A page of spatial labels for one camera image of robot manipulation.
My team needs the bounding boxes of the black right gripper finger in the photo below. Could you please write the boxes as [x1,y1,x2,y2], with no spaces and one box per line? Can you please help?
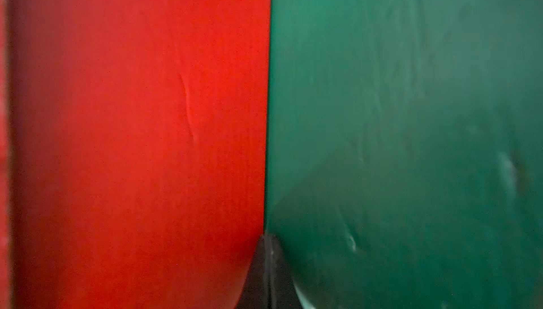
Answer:
[236,233,303,309]

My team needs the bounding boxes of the red shoebox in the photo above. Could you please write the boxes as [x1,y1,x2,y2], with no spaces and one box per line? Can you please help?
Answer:
[7,0,270,308]

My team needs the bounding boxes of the green shoebox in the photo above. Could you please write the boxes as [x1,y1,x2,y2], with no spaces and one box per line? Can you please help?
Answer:
[266,0,542,308]

